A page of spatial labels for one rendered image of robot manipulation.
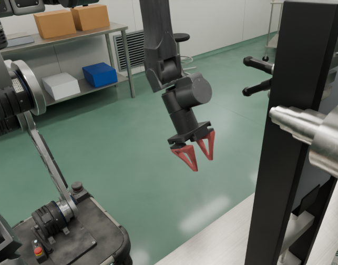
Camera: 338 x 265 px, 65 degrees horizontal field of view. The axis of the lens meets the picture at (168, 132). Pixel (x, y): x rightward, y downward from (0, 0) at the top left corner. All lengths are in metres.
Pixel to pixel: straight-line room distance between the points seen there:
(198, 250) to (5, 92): 0.75
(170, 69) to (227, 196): 1.54
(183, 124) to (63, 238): 1.17
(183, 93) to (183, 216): 1.42
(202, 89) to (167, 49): 0.12
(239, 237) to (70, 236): 1.11
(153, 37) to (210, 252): 0.51
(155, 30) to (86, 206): 1.37
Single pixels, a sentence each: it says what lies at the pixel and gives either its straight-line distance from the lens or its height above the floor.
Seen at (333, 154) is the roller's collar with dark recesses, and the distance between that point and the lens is 0.25.
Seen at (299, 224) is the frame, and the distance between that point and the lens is 0.56.
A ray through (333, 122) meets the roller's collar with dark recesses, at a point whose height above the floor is 1.36.
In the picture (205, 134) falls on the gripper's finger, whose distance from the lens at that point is 0.65.
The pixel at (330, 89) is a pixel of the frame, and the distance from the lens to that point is 0.33.
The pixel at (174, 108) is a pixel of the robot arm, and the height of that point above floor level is 1.19.
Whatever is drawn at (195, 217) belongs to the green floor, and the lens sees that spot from 1.91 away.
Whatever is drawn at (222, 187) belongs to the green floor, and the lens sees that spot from 2.11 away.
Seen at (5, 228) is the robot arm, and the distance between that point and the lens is 0.41.
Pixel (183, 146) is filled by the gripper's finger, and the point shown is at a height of 1.11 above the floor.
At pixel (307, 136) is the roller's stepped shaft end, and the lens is 0.27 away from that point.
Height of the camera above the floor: 1.48
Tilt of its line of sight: 33 degrees down
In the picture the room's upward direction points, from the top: 5 degrees counter-clockwise
